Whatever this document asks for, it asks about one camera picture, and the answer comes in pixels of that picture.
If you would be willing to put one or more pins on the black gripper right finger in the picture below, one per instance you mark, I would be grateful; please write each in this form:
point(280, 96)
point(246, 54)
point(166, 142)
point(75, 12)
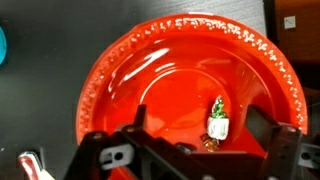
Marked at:
point(263, 128)

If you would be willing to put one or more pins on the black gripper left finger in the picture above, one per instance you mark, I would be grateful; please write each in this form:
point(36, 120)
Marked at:
point(140, 117)

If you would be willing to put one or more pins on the sweet candy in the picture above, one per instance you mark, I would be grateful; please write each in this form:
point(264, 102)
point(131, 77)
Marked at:
point(217, 126)

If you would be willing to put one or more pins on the red plastic cup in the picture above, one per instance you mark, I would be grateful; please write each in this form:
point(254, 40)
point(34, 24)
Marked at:
point(32, 166)

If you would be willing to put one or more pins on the blue cup with toys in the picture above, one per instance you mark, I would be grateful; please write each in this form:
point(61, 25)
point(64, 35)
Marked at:
point(3, 46)

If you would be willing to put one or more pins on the red plastic bowl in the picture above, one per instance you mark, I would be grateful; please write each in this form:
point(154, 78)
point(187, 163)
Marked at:
point(177, 66)

